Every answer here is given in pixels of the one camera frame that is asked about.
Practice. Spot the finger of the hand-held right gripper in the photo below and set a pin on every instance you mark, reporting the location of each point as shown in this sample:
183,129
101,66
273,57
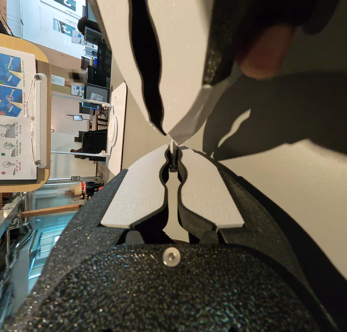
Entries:
116,39
184,39

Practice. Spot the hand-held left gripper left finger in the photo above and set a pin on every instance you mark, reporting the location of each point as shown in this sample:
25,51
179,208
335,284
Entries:
135,193

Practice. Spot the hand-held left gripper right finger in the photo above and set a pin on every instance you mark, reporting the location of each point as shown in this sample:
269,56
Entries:
211,193

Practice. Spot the silver bolt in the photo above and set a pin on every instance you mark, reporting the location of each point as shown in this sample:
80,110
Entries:
173,147

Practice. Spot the person's right hand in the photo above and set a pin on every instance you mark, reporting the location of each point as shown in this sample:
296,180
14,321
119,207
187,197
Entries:
265,52

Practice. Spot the clear acrylic stand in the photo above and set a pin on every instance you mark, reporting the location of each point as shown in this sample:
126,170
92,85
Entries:
81,154

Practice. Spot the instruction sheet on wooden stand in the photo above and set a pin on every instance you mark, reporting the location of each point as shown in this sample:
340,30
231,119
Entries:
43,66

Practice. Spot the small screen on pole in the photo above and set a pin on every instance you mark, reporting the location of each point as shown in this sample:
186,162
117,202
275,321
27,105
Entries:
78,117

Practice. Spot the printed instruction sheet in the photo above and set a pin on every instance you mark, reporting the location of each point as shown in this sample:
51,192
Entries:
16,120

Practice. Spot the dark wall sign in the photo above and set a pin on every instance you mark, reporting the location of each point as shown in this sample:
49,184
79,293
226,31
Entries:
63,27
65,0

